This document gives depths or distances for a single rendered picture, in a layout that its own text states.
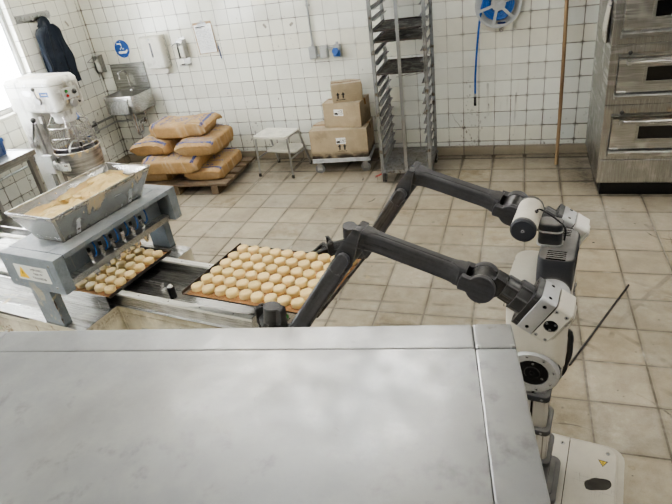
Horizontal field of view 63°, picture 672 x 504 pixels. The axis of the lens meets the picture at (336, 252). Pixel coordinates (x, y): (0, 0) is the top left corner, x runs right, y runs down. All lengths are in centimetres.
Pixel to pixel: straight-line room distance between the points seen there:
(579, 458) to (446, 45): 418
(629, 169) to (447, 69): 195
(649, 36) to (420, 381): 433
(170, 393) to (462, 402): 21
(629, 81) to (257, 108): 372
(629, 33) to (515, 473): 435
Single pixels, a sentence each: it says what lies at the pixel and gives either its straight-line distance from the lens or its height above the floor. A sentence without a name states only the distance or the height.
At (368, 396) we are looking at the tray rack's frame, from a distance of 39.
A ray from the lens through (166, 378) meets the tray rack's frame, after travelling 45.
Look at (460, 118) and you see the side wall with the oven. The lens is 584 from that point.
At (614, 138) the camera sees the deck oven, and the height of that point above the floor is 51.
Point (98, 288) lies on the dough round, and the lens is 260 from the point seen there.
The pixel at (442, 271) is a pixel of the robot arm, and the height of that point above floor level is 130.
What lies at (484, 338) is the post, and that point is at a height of 182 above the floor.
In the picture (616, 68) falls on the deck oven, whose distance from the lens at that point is 472.
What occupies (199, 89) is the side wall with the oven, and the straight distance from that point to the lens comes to 666.
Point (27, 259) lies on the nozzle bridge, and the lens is 247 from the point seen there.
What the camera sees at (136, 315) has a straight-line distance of 253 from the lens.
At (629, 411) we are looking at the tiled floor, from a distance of 303.
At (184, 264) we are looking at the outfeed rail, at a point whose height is 89.
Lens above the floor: 209
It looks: 29 degrees down
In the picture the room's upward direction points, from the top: 8 degrees counter-clockwise
